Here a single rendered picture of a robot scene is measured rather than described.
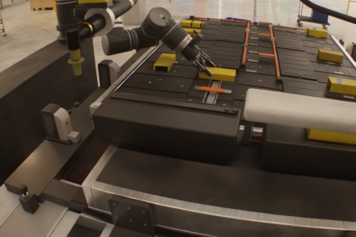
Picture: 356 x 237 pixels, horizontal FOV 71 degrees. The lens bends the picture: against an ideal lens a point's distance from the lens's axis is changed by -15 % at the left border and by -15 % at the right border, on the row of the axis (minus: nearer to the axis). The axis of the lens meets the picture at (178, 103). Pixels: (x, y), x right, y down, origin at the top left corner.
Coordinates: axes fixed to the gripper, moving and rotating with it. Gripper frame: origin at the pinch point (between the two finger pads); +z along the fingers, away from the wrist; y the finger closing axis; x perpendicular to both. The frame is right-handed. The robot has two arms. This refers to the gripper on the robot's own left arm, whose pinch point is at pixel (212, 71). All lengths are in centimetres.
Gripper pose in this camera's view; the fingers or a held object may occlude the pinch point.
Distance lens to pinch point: 133.1
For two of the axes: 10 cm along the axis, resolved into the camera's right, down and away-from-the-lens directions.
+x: 6.2, -5.8, -5.2
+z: 7.4, 6.5, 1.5
